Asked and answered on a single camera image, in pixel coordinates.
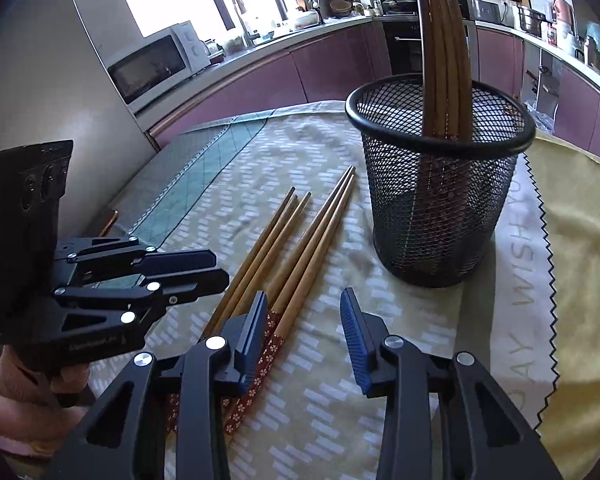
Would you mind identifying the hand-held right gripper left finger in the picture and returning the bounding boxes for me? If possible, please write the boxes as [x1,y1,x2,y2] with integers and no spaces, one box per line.
[42,290,271,480]

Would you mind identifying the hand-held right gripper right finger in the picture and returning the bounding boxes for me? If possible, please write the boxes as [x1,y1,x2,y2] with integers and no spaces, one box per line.
[339,287,566,480]

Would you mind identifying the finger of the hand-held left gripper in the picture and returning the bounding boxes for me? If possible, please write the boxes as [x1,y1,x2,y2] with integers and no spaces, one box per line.
[54,267,231,352]
[54,236,217,289]

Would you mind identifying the wooden chopstick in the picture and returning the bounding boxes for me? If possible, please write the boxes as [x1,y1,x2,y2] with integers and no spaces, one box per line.
[439,0,476,241]
[227,172,359,443]
[227,191,313,330]
[166,186,297,433]
[222,165,356,436]
[214,194,302,336]
[422,0,451,241]

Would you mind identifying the black mesh utensil holder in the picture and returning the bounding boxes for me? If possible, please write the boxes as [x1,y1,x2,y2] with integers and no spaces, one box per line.
[344,73,537,289]

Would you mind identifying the person's left hand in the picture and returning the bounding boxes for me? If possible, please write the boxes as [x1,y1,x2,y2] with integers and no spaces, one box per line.
[0,346,95,456]

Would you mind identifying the patterned beige green tablecloth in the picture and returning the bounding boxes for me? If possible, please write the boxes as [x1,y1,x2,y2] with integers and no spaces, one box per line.
[87,100,563,480]

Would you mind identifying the white microwave oven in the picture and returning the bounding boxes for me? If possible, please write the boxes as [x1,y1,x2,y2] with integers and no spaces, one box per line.
[105,20,213,116]

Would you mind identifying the purple kitchen cabinets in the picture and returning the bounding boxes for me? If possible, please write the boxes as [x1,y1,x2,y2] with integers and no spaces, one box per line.
[147,20,600,168]

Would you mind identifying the yellow cloth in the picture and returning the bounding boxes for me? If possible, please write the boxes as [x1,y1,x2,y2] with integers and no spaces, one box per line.
[522,130,600,480]

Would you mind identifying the steel kitchen faucet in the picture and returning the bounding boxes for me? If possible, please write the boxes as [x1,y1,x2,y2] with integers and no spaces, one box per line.
[231,0,256,48]

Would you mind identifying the black built-in oven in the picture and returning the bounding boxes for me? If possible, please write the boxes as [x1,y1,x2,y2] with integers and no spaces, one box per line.
[380,14,478,78]

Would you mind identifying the silver countertop appliance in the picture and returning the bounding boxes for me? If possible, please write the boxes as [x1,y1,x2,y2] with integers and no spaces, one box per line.
[472,0,504,24]

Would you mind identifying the pink kitchen appliance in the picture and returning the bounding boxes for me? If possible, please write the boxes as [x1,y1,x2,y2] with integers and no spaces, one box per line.
[552,0,576,36]

